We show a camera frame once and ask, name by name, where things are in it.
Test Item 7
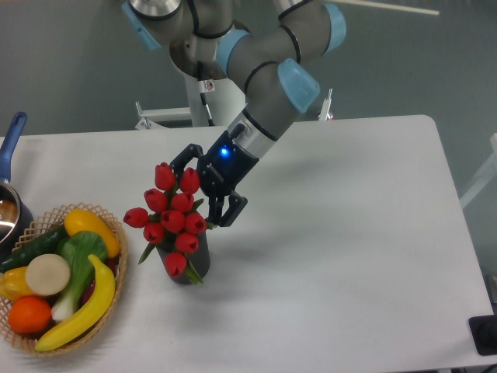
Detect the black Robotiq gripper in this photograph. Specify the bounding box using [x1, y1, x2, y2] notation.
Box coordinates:
[169, 131, 259, 227]

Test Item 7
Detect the red tulip bouquet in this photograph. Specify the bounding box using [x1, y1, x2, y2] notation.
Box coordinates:
[123, 162, 212, 263]

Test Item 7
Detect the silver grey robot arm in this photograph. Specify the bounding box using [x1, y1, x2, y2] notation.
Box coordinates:
[122, 1, 346, 226]

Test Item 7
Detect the green bok choy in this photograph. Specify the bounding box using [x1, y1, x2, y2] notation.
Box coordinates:
[52, 231, 107, 322]

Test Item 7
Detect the yellow banana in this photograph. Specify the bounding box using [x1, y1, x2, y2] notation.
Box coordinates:
[35, 254, 116, 352]

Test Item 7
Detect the green cucumber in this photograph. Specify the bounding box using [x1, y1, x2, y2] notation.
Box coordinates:
[1, 225, 68, 273]

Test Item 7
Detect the beige round disc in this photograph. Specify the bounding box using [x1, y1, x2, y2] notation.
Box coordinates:
[26, 254, 71, 296]

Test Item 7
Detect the woven wicker basket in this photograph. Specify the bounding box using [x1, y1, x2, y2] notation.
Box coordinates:
[1, 203, 128, 357]

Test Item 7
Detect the yellow bell pepper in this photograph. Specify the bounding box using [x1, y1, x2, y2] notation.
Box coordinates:
[1, 267, 35, 302]

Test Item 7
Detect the orange fruit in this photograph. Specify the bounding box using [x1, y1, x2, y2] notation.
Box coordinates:
[8, 296, 52, 334]

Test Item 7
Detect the black device at table edge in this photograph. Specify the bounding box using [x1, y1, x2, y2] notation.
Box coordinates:
[468, 315, 496, 356]

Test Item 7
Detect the white table clamp bracket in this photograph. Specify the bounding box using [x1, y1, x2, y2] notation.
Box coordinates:
[134, 100, 193, 130]

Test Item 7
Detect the blue handled steel saucepan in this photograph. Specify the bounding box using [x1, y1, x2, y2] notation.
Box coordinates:
[1, 112, 33, 262]

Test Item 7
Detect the white frame at right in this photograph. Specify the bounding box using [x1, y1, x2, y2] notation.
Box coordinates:
[460, 133, 496, 209]

